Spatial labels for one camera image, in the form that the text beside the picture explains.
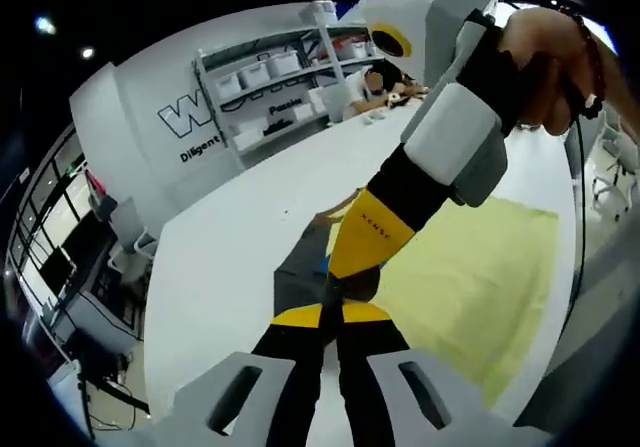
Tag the grey metal storage shelf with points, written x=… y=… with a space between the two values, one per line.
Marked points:
x=280 y=92

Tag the white office chair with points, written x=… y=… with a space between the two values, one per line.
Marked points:
x=130 y=232
x=617 y=167

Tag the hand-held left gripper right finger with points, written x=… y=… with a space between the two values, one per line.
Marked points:
x=365 y=377

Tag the person's right hand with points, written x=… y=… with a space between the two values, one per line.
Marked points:
x=545 y=47

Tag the small plush toy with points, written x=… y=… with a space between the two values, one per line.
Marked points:
x=396 y=100

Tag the yellow garment with blue sleeve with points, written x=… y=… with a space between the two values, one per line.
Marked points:
x=465 y=287

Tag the hanging pink cloth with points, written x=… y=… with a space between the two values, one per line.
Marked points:
x=99 y=192

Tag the black computer monitor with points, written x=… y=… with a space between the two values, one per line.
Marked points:
x=57 y=269

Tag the row of white storage boxes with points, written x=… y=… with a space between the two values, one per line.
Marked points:
x=255 y=73

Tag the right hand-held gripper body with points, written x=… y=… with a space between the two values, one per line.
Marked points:
x=430 y=17

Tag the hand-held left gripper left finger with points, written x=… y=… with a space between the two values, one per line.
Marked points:
x=295 y=367

